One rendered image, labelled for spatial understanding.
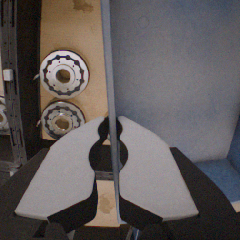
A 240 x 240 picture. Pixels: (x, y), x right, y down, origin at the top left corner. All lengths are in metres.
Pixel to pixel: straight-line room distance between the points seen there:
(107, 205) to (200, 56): 0.59
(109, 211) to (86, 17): 0.61
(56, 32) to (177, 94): 0.30
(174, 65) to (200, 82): 0.03
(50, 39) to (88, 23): 0.08
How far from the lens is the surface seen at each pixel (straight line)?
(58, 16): 0.42
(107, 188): 0.62
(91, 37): 0.41
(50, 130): 0.46
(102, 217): 0.75
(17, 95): 0.36
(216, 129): 0.23
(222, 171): 0.24
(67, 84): 0.39
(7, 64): 0.35
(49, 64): 0.40
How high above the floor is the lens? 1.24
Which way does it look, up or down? 61 degrees down
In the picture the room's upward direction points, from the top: 172 degrees clockwise
